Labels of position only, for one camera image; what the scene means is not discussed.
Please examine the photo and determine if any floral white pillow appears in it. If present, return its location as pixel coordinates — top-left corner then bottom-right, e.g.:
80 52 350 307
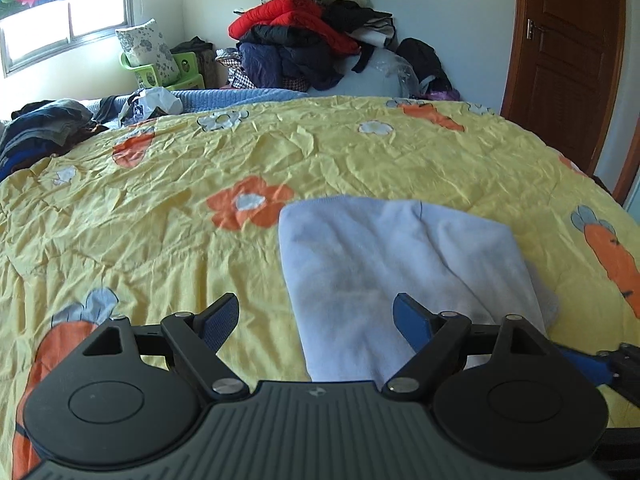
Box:
115 18 174 70

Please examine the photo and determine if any blue knit blanket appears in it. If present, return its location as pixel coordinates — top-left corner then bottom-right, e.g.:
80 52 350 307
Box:
174 89 309 113

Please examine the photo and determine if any yellow floral carrot quilt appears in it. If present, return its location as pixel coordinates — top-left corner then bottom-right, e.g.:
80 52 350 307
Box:
1 96 639 479

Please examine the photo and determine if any dark folded clothes pile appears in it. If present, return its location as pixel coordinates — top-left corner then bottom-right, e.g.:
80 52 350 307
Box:
1 100 107 180

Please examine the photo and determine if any black bag by wall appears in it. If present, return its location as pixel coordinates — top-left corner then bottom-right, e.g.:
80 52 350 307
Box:
396 38 454 96

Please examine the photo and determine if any window with metal frame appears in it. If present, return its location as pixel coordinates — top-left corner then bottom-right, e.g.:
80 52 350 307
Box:
1 0 134 76

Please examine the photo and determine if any large clothes pile red jacket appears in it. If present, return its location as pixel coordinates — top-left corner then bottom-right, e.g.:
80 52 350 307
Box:
216 0 396 92

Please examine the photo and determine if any green plastic chair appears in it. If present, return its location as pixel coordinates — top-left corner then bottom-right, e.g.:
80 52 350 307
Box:
119 52 205 91

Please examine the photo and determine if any lavender knit top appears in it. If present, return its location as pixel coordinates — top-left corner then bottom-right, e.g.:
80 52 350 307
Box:
278 196 560 385

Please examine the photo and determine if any crumpled white patterned garment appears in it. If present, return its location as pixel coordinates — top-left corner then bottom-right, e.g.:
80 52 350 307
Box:
117 87 183 126

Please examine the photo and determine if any brown wooden door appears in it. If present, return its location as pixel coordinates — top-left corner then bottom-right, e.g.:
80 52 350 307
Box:
501 0 639 203

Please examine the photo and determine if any grey blue bedding bundle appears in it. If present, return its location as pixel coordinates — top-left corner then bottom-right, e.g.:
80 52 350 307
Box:
307 48 420 98

